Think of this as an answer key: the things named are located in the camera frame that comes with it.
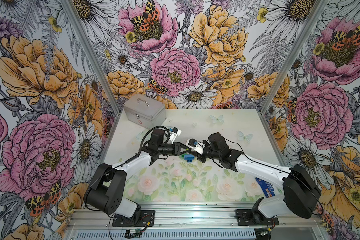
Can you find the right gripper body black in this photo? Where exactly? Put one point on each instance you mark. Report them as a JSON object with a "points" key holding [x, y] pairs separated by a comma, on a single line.
{"points": [[208, 153]]}

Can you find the light blue lego brick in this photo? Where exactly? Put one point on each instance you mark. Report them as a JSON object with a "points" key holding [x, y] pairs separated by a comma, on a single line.
{"points": [[188, 158]]}

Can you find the small green circuit board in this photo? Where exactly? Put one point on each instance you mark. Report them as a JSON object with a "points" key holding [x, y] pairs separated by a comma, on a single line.
{"points": [[132, 232]]}

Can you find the blue card packet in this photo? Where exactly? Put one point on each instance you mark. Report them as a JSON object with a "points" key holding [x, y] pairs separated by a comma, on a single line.
{"points": [[266, 187]]}

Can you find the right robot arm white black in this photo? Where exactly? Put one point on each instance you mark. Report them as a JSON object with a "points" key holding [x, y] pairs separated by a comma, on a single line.
{"points": [[300, 192]]}

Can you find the silver metal box with handle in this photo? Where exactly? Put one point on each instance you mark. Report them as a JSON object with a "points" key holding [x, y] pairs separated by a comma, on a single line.
{"points": [[144, 111]]}

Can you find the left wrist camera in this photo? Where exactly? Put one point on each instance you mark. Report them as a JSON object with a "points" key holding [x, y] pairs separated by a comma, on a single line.
{"points": [[174, 133]]}

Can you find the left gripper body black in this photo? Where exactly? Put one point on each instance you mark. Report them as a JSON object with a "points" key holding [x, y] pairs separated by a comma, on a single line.
{"points": [[169, 149]]}

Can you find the aluminium rail frame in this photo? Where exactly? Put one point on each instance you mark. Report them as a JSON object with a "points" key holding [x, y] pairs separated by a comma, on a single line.
{"points": [[186, 215]]}

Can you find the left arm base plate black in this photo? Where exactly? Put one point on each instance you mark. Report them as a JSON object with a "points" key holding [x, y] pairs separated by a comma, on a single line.
{"points": [[140, 220]]}

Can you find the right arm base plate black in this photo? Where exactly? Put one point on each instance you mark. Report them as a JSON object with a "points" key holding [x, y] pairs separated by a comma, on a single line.
{"points": [[246, 217]]}

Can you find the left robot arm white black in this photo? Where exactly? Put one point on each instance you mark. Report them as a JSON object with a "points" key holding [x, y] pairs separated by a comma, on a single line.
{"points": [[106, 189]]}

